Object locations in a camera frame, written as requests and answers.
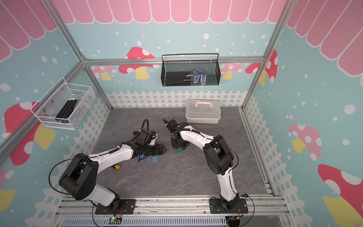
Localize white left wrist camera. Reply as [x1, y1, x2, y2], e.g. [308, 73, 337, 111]
[149, 134, 158, 145]

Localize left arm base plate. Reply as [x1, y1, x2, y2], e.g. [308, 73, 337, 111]
[95, 199, 136, 215]

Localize black box in white basket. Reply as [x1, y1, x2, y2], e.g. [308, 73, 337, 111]
[55, 99, 78, 124]

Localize green lit circuit board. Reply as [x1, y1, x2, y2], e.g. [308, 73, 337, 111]
[108, 217, 123, 225]

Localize white plastic storage box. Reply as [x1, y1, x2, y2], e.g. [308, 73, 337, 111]
[185, 99, 221, 124]

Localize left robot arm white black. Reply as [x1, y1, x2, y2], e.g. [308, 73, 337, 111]
[59, 131, 167, 210]

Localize white wire mesh basket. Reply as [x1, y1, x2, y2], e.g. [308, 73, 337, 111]
[30, 78, 96, 130]

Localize black wire mesh basket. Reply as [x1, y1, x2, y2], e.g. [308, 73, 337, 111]
[161, 53, 221, 87]

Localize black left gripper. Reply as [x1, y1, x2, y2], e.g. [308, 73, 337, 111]
[143, 143, 167, 156]

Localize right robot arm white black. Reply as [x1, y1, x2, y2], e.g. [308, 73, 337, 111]
[163, 119, 239, 211]

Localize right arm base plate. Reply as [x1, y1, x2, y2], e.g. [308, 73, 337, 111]
[209, 197, 249, 214]

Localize blue white item in basket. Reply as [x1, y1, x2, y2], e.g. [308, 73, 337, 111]
[186, 69, 207, 85]

